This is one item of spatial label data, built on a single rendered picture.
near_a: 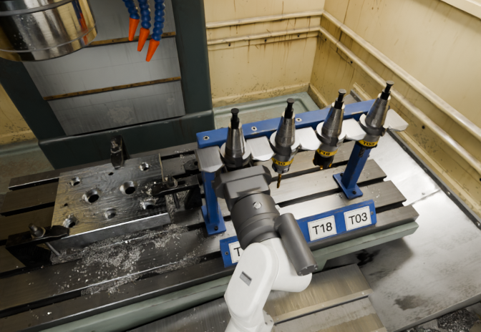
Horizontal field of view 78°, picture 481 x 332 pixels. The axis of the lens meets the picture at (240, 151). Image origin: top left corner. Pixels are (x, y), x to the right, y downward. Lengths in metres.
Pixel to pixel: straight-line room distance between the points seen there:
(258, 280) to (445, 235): 0.79
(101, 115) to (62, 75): 0.19
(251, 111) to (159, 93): 0.73
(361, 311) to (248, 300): 0.61
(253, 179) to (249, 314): 0.24
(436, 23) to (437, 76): 0.16
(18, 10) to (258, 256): 0.47
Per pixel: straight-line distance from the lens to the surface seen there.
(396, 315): 1.09
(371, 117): 0.73
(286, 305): 0.96
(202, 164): 0.61
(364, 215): 0.93
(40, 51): 0.54
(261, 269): 0.47
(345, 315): 1.03
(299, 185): 0.99
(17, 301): 0.96
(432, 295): 1.11
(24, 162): 1.81
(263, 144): 0.64
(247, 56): 1.63
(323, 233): 0.87
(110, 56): 1.10
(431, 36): 1.18
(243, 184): 0.58
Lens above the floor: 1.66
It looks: 45 degrees down
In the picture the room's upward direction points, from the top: straight up
